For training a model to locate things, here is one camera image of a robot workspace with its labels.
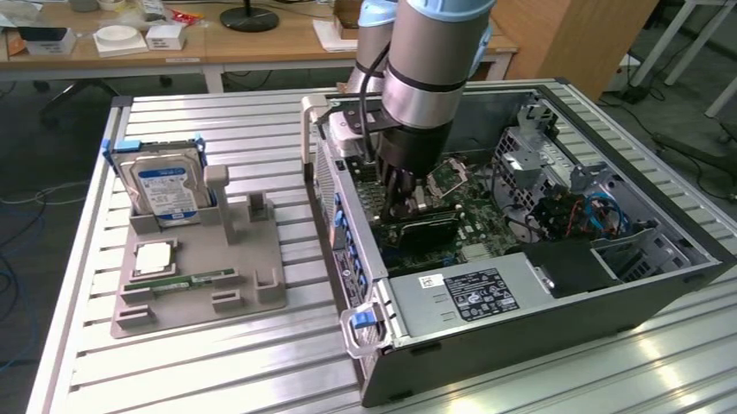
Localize black floor stand base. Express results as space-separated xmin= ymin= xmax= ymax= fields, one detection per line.
xmin=652 ymin=124 xmax=737 ymax=161

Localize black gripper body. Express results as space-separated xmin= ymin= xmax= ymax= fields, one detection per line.
xmin=377 ymin=122 xmax=456 ymax=179

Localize blue wire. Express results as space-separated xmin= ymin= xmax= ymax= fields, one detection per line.
xmin=584 ymin=192 xmax=633 ymax=239

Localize white labelled box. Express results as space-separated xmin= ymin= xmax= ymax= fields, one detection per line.
xmin=145 ymin=23 xmax=189 ymax=51

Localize green motherboard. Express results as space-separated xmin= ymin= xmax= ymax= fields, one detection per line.
xmin=340 ymin=141 xmax=524 ymax=278

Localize blue floor cable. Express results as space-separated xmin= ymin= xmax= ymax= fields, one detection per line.
xmin=0 ymin=235 xmax=47 ymax=370

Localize black open PC case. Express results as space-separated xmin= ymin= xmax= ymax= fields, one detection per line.
xmin=300 ymin=84 xmax=737 ymax=409

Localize red wire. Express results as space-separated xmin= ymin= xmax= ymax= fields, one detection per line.
xmin=559 ymin=197 xmax=579 ymax=243

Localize white floor cable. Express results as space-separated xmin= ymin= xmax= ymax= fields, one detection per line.
xmin=0 ymin=177 xmax=93 ymax=207

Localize wooden desk white frame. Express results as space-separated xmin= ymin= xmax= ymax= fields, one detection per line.
xmin=205 ymin=0 xmax=520 ymax=94
xmin=0 ymin=0 xmax=209 ymax=94

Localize white round printed holder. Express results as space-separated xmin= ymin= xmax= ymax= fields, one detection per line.
xmin=93 ymin=24 xmax=151 ymax=59

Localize brown cardboard box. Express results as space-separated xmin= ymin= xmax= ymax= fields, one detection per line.
xmin=333 ymin=0 xmax=365 ymax=29

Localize hard disk with blue carrier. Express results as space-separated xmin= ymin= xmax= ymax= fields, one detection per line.
xmin=102 ymin=133 xmax=209 ymax=229

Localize black chair base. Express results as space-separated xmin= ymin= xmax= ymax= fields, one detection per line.
xmin=33 ymin=75 xmax=174 ymax=127

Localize black RAM slots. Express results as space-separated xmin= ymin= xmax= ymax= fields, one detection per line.
xmin=352 ymin=158 xmax=382 ymax=183

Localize gray wrist camera mount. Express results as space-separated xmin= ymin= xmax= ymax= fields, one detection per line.
xmin=328 ymin=105 xmax=400 ymax=160

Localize gray printed parts rack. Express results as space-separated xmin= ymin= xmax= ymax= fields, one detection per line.
xmin=109 ymin=163 xmax=289 ymax=340

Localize silver CPU chip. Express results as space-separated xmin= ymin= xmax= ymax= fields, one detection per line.
xmin=130 ymin=243 xmax=178 ymax=275

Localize metal drive cage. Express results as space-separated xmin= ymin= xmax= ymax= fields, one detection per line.
xmin=493 ymin=102 xmax=579 ymax=174

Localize metal disk bay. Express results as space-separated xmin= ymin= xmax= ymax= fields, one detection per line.
xmin=591 ymin=224 xmax=694 ymax=284

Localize metal socket cover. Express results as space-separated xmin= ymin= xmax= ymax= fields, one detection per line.
xmin=429 ymin=157 xmax=473 ymax=198

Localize gray power supply unit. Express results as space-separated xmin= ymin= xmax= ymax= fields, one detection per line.
xmin=389 ymin=253 xmax=559 ymax=341

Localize white table frame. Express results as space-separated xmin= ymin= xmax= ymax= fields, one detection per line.
xmin=629 ymin=0 xmax=737 ymax=118

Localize white box black lid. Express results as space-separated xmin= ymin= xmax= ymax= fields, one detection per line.
xmin=17 ymin=26 xmax=79 ymax=55

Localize white paper stack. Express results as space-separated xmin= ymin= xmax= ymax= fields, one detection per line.
xmin=312 ymin=18 xmax=362 ymax=53

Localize white box red button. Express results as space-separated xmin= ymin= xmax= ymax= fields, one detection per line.
xmin=612 ymin=54 xmax=641 ymax=95

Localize wooden cabinet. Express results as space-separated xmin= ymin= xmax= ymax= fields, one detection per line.
xmin=489 ymin=0 xmax=661 ymax=103

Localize graphics card with black fan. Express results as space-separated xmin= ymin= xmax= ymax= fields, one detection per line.
xmin=377 ymin=206 xmax=465 ymax=260

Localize black round lamp base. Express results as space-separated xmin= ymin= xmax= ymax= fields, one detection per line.
xmin=221 ymin=0 xmax=282 ymax=33

